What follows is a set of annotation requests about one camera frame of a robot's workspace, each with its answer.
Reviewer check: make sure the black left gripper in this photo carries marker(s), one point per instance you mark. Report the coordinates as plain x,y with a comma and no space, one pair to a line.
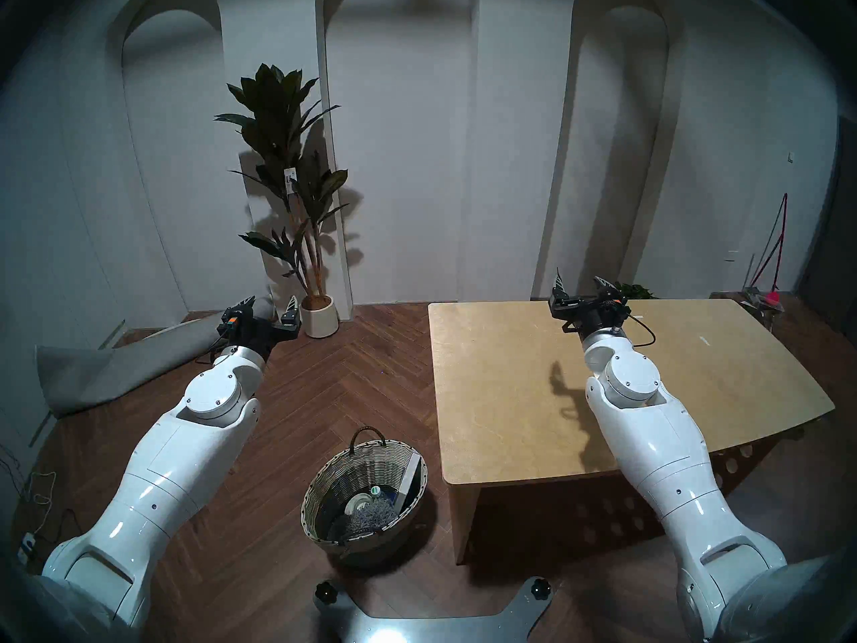
258,333

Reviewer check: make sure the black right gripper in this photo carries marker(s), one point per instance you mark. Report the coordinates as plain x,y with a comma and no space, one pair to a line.
592,317

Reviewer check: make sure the clear green-label water bottle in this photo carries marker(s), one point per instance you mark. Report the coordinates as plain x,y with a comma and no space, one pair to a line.
376,491

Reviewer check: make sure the grey box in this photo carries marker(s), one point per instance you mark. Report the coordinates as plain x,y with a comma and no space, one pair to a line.
410,477

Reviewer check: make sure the grey fluffy duster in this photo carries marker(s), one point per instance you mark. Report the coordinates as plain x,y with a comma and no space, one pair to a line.
368,514

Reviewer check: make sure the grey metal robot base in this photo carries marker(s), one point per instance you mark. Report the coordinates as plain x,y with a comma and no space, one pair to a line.
435,628

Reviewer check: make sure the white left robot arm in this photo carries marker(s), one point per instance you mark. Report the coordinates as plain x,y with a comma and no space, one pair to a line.
167,461

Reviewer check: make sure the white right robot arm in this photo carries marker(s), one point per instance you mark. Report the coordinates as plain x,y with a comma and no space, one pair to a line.
656,447

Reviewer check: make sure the woven wicker basket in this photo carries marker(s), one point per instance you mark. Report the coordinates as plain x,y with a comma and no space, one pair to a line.
328,477

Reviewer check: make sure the small green plant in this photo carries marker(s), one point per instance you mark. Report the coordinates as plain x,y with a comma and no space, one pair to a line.
639,291

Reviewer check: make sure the light wooden table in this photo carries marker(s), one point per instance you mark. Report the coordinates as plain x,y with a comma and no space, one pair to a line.
509,394

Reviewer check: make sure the white plant tag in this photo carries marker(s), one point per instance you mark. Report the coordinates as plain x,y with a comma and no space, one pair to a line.
291,179

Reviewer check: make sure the grey dustpan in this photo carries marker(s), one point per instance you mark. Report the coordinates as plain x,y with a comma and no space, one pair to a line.
753,297

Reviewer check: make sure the rolled grey carpet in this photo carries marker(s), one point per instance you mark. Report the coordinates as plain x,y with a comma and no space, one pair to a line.
107,374

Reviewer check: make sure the red pole broom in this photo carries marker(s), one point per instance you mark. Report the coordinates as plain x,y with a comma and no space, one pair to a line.
773,297

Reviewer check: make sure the tall potted plant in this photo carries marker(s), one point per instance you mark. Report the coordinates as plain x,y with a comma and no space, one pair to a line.
281,112

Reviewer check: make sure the white cup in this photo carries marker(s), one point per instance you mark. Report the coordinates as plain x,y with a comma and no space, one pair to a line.
358,502

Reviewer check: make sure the black base knob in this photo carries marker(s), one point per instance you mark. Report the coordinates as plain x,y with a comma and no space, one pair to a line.
539,589
325,593

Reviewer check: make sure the white power strip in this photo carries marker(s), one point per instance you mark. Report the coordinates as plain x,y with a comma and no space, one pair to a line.
27,546

